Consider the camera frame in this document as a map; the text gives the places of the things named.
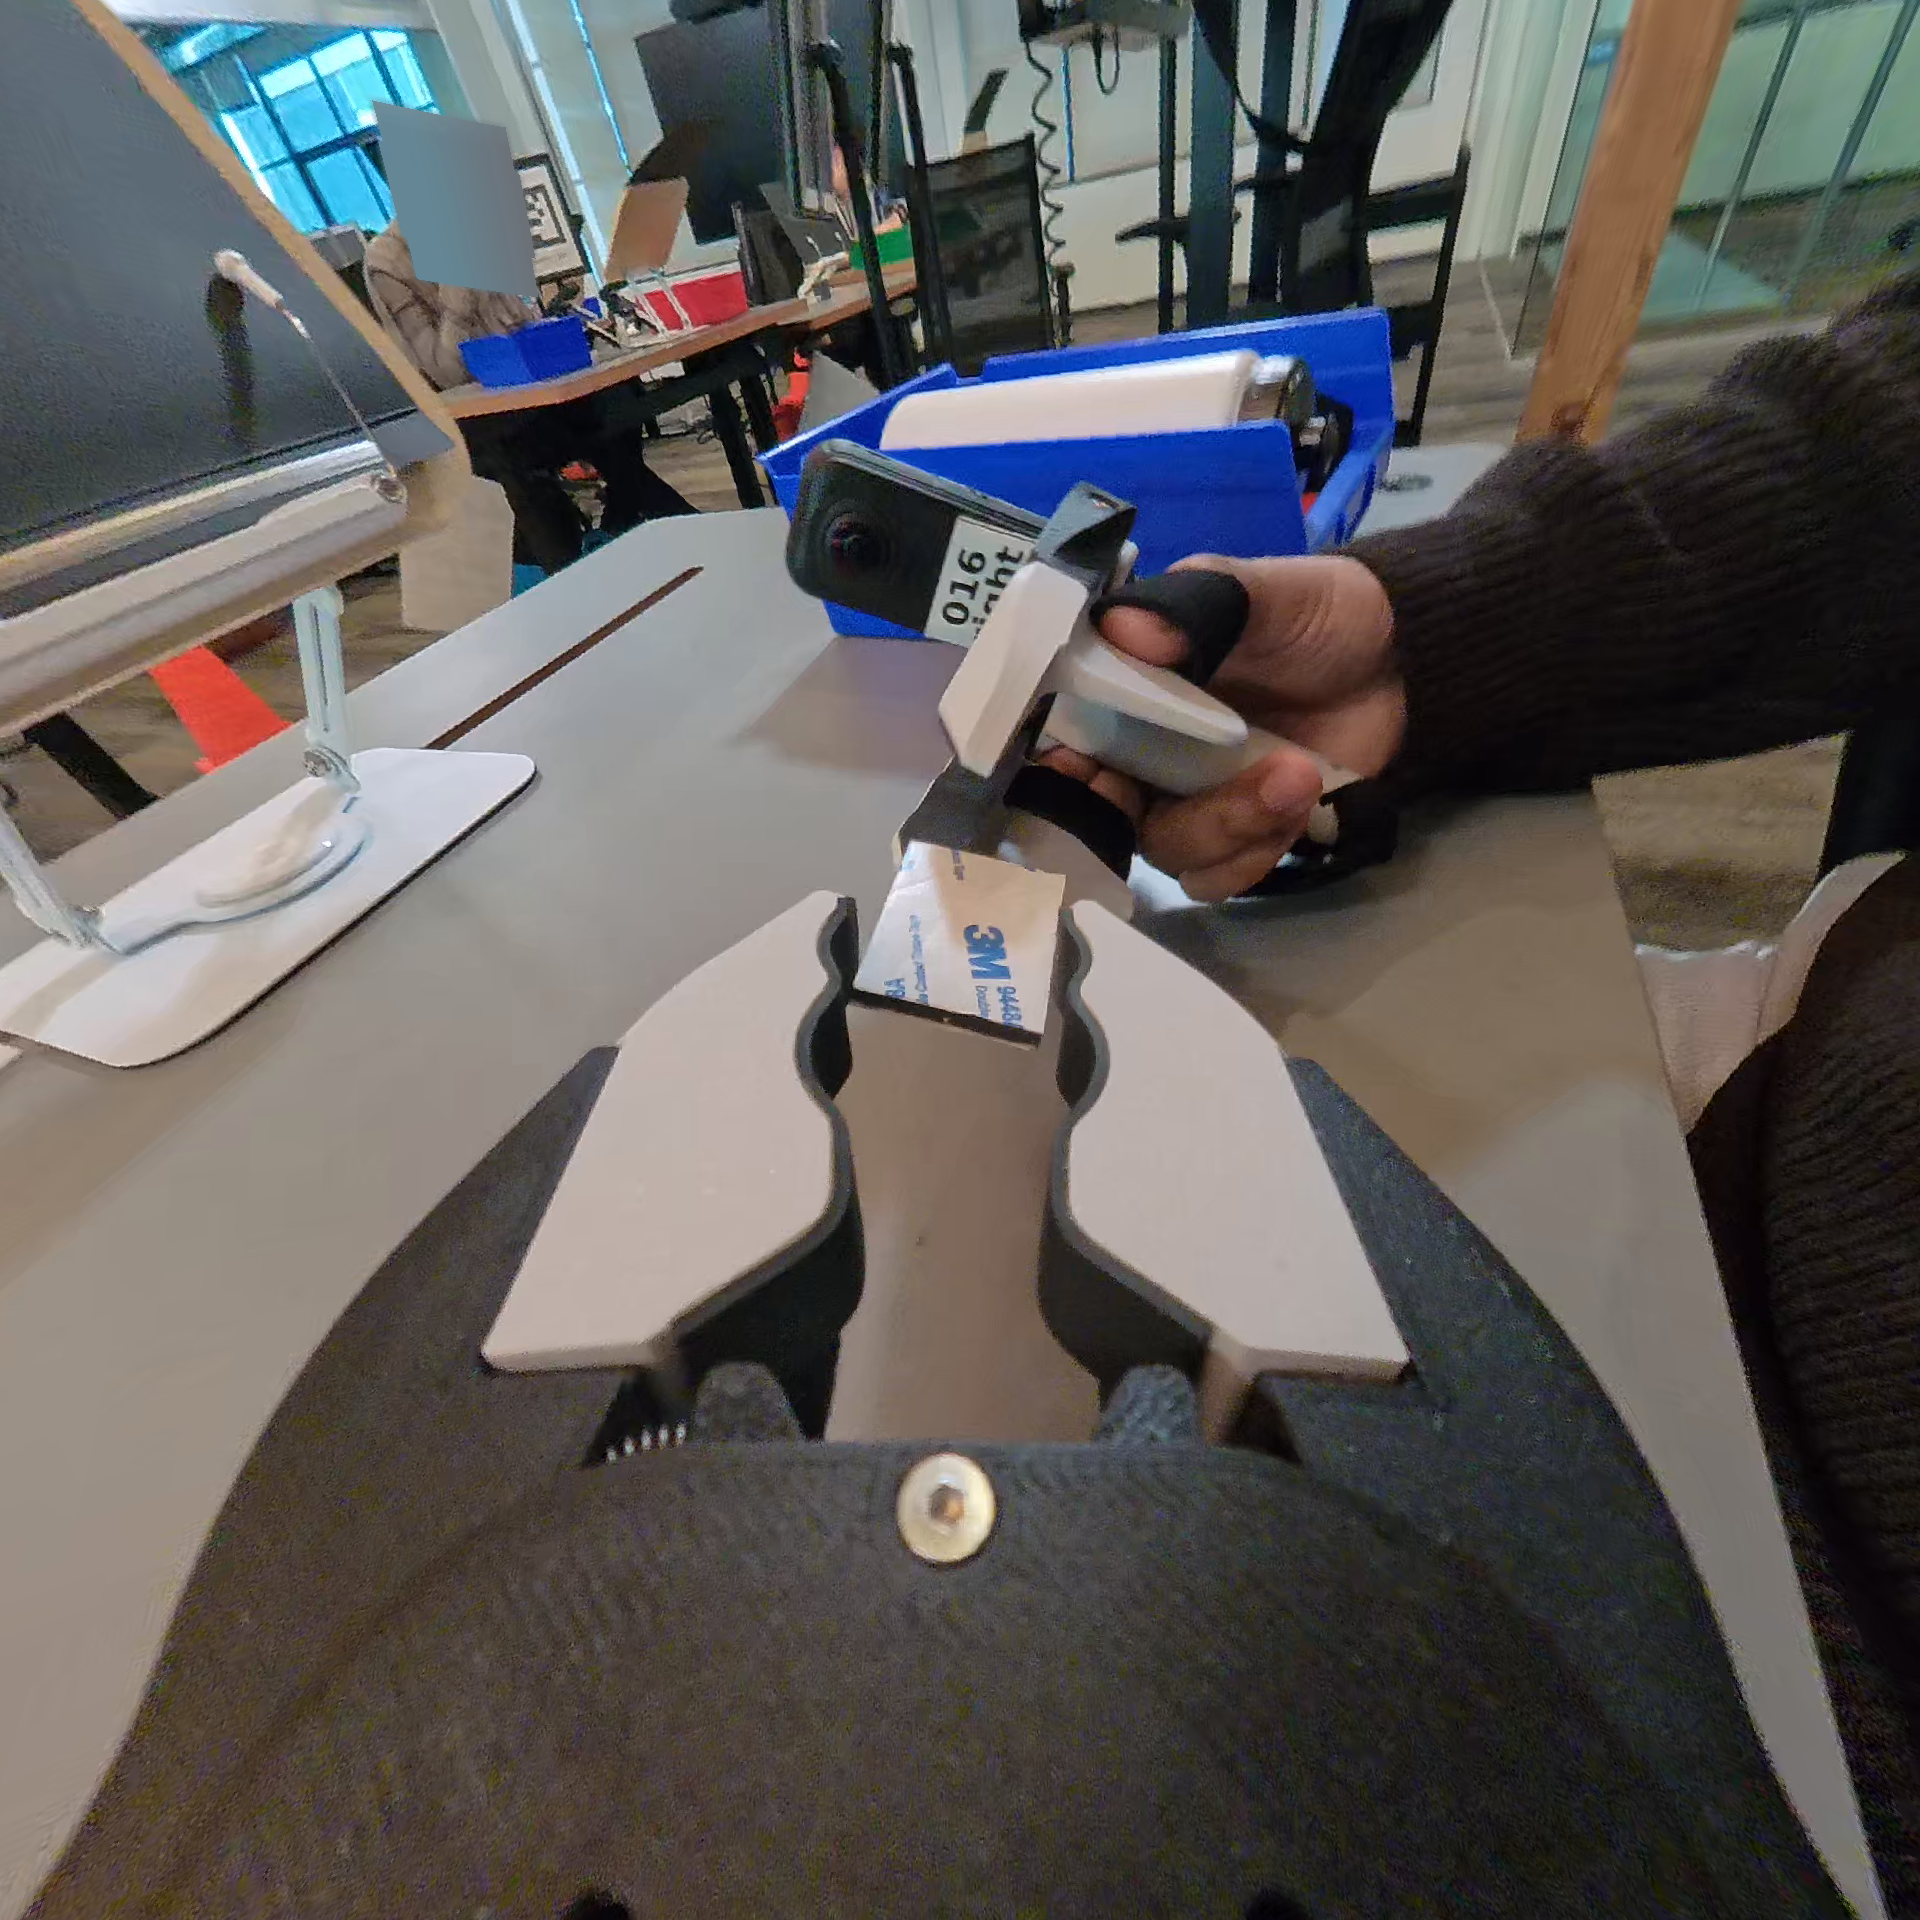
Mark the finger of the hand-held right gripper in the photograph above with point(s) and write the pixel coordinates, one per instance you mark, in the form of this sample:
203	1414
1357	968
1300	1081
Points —
1014	675

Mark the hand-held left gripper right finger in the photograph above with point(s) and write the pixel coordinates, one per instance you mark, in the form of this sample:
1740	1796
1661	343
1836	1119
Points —
1215	1170

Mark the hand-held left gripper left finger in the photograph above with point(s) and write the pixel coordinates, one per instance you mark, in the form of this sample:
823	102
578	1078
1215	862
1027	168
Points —
676	1170

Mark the white foam tape piece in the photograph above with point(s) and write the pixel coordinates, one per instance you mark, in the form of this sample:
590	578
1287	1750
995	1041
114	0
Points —
962	937

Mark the person's right forearm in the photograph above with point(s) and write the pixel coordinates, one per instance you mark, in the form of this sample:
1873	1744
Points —
1651	570

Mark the person's right hand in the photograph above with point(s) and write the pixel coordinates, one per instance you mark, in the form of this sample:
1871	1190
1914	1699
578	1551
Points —
1307	675

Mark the blue plastic bin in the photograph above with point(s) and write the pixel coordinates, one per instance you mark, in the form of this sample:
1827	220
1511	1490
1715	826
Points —
1171	480

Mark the wooden workbench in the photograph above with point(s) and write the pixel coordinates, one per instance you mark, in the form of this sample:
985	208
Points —
676	353

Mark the black office chair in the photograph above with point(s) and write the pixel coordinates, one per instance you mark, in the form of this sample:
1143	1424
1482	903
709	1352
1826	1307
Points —
985	254

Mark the red tray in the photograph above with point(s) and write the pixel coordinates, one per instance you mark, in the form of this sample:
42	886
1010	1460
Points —
683	294

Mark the brown cardboard sheet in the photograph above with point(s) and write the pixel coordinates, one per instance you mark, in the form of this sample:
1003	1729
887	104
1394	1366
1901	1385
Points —
645	234

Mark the small blue bin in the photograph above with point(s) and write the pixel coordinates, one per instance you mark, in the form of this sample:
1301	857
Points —
524	353

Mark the small fiducial marker sign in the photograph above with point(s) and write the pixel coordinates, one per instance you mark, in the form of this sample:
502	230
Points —
558	218

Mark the silver laptop stand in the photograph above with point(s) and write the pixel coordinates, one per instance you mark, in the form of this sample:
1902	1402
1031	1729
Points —
225	930

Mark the white cloth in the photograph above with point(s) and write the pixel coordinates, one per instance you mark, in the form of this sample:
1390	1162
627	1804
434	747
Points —
1710	1004

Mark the black equipment stand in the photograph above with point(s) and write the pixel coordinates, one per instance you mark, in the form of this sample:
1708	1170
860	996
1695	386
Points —
1337	164

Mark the black panel with wooden edge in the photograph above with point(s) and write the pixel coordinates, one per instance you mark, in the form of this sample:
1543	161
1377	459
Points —
149	299

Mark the wooden post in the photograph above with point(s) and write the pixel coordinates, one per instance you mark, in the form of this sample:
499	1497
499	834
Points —
1629	211

